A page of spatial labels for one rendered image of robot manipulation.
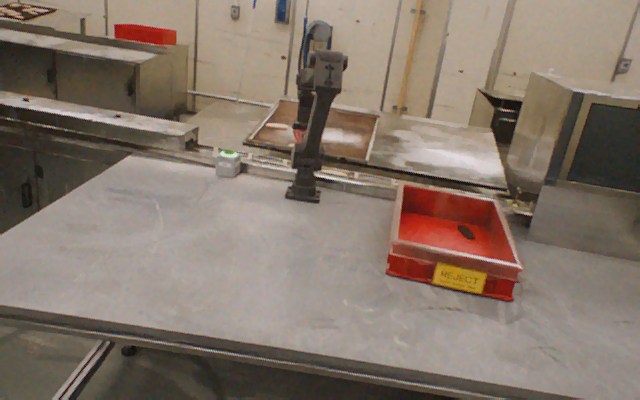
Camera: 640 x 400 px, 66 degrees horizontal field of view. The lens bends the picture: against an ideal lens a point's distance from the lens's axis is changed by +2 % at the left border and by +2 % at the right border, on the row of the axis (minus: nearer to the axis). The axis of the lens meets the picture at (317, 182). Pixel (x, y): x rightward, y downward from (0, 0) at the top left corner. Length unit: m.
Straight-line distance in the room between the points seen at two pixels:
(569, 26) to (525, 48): 0.43
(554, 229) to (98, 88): 3.81
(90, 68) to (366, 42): 2.73
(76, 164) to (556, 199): 1.75
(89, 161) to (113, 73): 2.45
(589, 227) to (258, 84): 4.54
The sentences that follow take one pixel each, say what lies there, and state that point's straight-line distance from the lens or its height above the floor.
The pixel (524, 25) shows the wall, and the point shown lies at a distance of 5.56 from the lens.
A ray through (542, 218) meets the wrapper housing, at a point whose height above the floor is 0.90.
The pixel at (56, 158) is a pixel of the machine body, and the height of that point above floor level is 0.74.
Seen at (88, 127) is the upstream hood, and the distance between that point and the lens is 2.10.
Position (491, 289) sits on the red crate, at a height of 0.84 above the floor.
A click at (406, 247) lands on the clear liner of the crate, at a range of 1.23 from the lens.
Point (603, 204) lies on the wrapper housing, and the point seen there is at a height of 0.98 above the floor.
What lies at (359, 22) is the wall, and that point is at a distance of 5.48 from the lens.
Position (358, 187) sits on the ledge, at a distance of 1.77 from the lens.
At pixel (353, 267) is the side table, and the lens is 1.29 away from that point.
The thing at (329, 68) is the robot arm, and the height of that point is 1.28.
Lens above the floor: 1.44
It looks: 20 degrees down
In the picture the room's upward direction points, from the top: 8 degrees clockwise
